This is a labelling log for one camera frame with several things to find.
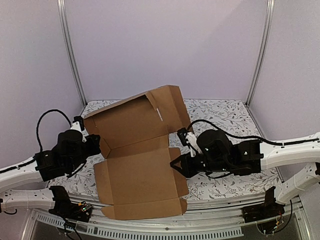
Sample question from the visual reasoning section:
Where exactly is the aluminium front rail base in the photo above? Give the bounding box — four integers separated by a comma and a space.
23, 192, 310, 240

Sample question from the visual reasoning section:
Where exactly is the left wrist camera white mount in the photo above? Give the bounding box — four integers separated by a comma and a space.
70, 115, 86, 142

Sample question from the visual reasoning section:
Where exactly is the left aluminium frame post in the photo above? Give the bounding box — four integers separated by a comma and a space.
57, 0, 88, 107

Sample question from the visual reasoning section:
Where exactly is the aluminium frame post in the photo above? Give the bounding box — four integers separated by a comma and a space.
245, 0, 275, 108
57, 0, 88, 107

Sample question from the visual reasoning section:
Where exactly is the brown cardboard box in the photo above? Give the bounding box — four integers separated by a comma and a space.
84, 85, 191, 220

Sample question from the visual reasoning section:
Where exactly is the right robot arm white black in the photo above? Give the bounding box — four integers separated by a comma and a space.
170, 128, 320, 218

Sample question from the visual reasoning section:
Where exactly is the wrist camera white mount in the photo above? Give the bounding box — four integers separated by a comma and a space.
70, 115, 86, 142
177, 127, 203, 157

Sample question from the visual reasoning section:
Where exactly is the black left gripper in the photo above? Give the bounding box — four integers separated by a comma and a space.
68, 134, 101, 173

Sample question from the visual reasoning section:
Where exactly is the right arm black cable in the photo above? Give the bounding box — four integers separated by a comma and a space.
186, 119, 320, 147

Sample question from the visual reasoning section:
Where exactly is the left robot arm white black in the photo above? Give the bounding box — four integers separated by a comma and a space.
0, 129, 101, 217

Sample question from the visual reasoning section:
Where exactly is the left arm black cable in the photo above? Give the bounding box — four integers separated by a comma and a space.
36, 109, 73, 152

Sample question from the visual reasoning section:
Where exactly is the floral patterned table mat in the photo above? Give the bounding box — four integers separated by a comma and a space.
48, 99, 282, 201

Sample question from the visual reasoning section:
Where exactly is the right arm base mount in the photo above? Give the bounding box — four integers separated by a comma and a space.
241, 186, 285, 235

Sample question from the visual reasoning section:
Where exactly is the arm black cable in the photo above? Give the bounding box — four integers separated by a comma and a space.
186, 119, 320, 147
36, 109, 73, 152

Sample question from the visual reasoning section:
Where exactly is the right aluminium frame post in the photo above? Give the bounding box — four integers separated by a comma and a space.
245, 0, 275, 108

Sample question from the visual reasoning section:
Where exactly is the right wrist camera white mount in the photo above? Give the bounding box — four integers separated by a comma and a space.
177, 127, 203, 157

